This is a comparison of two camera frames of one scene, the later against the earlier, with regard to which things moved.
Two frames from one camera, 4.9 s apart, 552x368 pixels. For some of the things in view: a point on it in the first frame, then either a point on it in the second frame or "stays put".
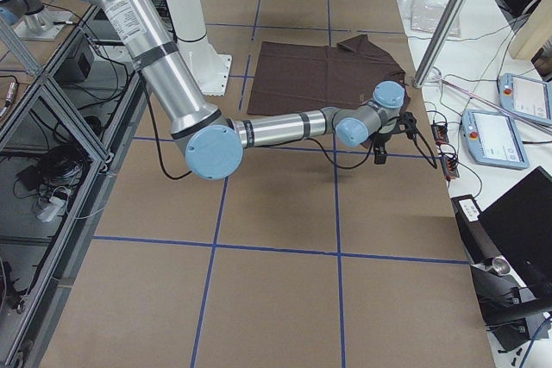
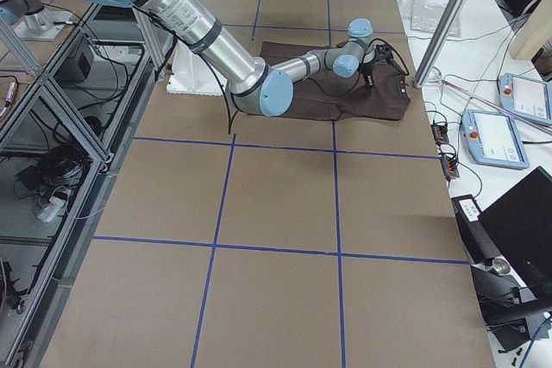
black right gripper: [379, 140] → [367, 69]
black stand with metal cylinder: [509, 309] stays put
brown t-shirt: [288, 77] stays put
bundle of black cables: [58, 166] stays put
